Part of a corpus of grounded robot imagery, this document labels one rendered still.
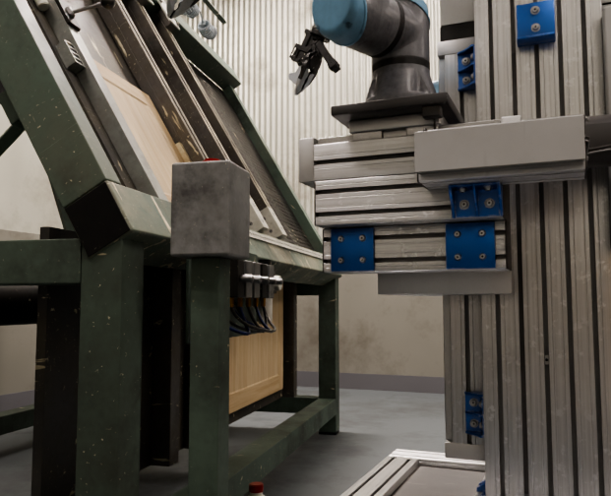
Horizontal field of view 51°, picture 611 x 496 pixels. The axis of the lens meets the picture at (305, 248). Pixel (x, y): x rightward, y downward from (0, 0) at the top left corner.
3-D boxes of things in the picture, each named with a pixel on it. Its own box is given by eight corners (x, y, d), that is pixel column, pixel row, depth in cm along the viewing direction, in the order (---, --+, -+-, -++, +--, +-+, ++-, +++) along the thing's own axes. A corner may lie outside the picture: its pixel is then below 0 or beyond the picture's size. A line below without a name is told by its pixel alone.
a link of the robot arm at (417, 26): (443, 66, 129) (442, 1, 130) (401, 48, 120) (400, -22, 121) (396, 81, 138) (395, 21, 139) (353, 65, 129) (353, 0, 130)
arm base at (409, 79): (446, 120, 133) (445, 74, 133) (431, 98, 119) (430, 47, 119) (375, 128, 138) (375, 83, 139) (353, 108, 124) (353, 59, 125)
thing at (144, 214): (88, 260, 125) (132, 230, 123) (61, 208, 127) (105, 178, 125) (326, 286, 338) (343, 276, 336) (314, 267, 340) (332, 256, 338)
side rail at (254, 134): (310, 266, 332) (329, 255, 330) (213, 95, 354) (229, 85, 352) (314, 267, 340) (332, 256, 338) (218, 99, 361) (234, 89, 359)
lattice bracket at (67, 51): (66, 68, 154) (76, 61, 154) (54, 45, 156) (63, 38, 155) (76, 74, 158) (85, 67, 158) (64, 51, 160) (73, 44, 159)
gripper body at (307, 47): (296, 67, 216) (313, 34, 215) (317, 76, 213) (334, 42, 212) (287, 58, 209) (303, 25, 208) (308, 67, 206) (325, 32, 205)
